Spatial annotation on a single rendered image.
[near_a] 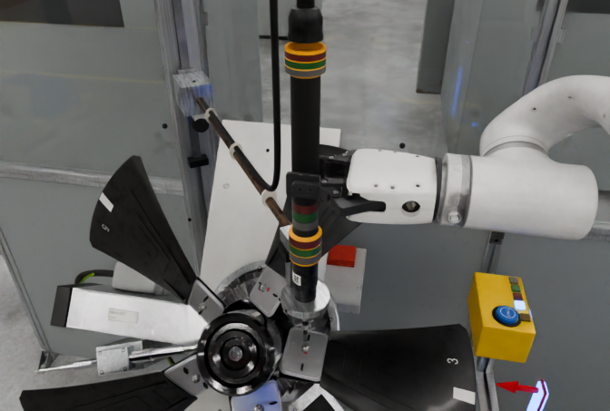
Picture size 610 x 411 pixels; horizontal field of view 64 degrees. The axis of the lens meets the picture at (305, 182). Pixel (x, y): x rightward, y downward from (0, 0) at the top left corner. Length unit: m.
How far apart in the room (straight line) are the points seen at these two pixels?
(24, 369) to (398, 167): 2.21
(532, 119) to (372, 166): 0.19
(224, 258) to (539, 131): 0.67
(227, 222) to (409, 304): 0.83
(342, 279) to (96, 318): 0.67
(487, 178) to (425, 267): 1.05
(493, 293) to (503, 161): 0.58
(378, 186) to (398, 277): 1.09
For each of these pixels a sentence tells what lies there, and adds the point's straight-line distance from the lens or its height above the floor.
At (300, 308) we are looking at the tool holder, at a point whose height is 1.31.
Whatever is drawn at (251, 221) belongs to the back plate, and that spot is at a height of 1.20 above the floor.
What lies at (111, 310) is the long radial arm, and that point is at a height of 1.12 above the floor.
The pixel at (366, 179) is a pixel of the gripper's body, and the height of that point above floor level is 1.53.
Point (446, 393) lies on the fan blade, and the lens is 0.82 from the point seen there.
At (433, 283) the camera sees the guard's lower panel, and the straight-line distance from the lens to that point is 1.64.
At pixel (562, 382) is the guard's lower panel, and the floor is 0.35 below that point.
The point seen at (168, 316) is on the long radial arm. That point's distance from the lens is 0.97.
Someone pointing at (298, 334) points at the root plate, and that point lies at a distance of 0.82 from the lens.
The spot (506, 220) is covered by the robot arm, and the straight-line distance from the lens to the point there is 0.57.
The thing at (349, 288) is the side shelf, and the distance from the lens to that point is 1.38.
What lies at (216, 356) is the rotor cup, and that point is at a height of 1.22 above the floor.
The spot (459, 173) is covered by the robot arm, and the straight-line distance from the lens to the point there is 0.56.
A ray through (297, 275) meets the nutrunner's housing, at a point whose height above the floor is 1.36.
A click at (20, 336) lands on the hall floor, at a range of 2.73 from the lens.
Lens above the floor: 1.81
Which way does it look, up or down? 32 degrees down
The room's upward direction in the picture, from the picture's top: straight up
